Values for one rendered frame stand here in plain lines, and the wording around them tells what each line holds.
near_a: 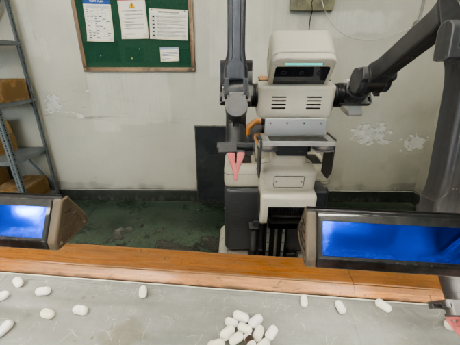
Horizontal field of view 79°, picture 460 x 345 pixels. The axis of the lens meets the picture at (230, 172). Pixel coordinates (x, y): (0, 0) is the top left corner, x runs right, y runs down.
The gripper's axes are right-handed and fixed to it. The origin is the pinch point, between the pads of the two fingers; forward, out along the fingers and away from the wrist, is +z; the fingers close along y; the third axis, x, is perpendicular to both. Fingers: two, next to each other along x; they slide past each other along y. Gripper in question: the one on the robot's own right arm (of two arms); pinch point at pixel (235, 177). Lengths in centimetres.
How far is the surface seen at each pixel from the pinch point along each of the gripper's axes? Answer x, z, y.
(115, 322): -10.6, 34.2, -27.5
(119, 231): 151, 35, -93
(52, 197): -35.6, 5.3, -27.3
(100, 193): 194, 5, -131
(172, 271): 1.0, 25.7, -17.2
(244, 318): -11.5, 32.5, 2.1
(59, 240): -35.6, 11.5, -25.9
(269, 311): -7.3, 32.5, 8.2
